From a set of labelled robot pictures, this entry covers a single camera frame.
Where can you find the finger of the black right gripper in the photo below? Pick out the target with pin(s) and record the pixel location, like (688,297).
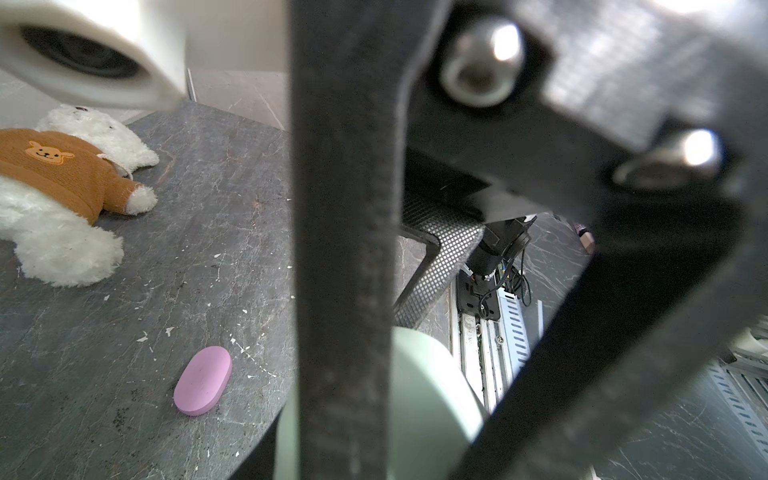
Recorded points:
(668,285)
(354,65)

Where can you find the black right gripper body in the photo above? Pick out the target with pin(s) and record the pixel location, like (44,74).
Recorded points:
(594,108)

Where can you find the mint green earbud charging case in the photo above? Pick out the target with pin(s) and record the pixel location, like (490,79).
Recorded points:
(373,402)

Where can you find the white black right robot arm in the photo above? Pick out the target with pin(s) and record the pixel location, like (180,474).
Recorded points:
(498,264)

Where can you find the pink oval earbud case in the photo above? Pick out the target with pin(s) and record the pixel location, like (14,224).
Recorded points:
(203,381)

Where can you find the white teddy bear brown hoodie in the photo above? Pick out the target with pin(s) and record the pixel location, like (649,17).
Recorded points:
(56,181)

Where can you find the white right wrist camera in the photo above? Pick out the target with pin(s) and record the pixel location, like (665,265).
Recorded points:
(114,54)

